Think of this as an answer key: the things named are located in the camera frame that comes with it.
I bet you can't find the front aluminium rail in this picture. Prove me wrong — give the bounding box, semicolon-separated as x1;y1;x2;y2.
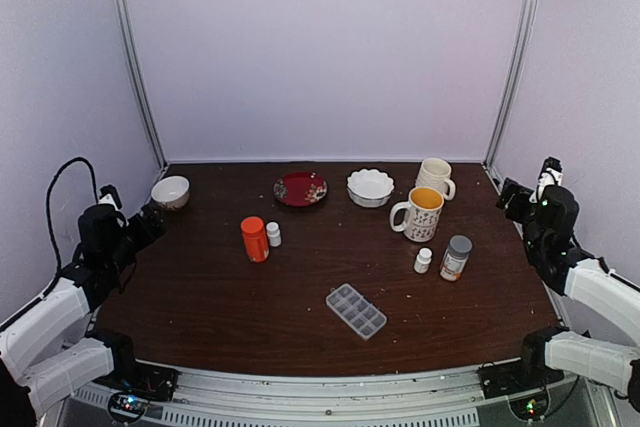
52;364;619;427

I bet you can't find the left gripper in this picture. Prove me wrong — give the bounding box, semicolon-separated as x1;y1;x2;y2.
105;203;165;276

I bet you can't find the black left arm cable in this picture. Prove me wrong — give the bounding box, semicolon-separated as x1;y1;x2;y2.
46;156;99;276

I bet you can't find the aluminium frame post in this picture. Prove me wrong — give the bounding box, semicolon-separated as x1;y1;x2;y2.
114;0;168;170
483;0;539;172

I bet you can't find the left round circuit board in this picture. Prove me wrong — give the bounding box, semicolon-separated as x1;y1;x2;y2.
107;392;150;424

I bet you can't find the white ceramic bowl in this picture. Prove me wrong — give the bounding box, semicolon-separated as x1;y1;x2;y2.
151;176;190;211

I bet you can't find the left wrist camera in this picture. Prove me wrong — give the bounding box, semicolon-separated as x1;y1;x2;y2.
98;184;122;210

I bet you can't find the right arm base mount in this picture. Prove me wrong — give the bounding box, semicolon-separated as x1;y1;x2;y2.
477;327;568;399

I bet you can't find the cream ribbed mug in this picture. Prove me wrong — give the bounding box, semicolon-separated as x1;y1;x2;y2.
415;158;456;201

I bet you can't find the right round circuit board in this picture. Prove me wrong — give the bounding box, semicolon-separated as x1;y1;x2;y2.
509;394;549;422

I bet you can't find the amber bottle grey cap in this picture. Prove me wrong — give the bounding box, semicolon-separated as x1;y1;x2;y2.
440;235;473;282

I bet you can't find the round circuit board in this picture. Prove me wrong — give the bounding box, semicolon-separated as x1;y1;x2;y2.
509;394;549;422
107;392;150;424

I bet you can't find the small white pill bottle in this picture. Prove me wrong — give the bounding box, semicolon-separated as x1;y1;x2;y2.
265;221;282;248
413;248;433;274

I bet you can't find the white scalloped bowl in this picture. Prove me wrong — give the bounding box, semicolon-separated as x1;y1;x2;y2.
346;169;395;209

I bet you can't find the clear plastic pill organizer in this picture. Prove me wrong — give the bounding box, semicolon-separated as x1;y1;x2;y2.
325;283;388;340

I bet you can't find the red floral plate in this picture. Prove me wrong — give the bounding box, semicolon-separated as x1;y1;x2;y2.
272;172;328;207

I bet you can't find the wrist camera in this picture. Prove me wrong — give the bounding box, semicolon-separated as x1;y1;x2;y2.
537;157;563;195
98;184;122;210

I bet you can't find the white floral mug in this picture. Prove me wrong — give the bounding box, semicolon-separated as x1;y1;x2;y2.
389;187;445;243

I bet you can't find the right aluminium frame post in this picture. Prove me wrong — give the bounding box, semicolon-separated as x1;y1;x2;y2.
483;0;539;172

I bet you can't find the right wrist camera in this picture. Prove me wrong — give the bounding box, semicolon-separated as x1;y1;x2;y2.
537;157;563;195

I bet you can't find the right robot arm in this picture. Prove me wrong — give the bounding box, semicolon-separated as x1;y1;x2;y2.
496;178;639;409

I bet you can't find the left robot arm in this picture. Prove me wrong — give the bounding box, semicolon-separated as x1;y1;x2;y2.
1;204;166;426

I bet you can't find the orange pill bottle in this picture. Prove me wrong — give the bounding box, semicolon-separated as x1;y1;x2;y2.
240;216;269;263

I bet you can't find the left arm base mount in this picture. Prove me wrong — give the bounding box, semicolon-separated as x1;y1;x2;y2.
88;329;179;402

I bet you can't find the left aluminium frame post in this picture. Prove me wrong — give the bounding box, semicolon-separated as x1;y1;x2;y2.
114;0;168;170

